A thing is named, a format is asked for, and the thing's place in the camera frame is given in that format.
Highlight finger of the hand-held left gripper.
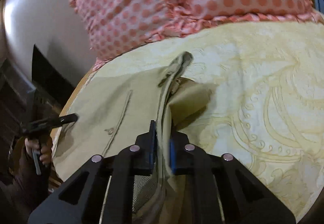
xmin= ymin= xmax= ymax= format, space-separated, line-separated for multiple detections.
xmin=59 ymin=113 xmax=78 ymax=126

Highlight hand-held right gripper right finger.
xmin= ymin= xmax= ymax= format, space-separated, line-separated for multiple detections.
xmin=169 ymin=131 xmax=295 ymax=224

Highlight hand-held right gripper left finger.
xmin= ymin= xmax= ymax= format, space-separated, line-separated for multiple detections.
xmin=28 ymin=120 xmax=156 ymax=224

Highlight khaki pants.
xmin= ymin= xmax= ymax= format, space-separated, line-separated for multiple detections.
xmin=52 ymin=51 xmax=213 ymax=224

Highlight person's left forearm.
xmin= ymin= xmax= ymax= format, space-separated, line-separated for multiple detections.
xmin=7 ymin=153 xmax=55 ymax=219

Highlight person's left hand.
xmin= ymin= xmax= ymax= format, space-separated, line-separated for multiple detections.
xmin=25 ymin=136 xmax=53 ymax=167

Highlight dark wooden furniture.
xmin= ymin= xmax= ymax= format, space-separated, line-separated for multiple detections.
xmin=0 ymin=44 xmax=77 ymax=138

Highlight yellow patterned bed sheet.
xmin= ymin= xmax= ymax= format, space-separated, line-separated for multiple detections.
xmin=52 ymin=20 xmax=324 ymax=224

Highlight wooden bed frame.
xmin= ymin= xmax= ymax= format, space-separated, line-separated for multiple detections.
xmin=56 ymin=69 xmax=97 ymax=118

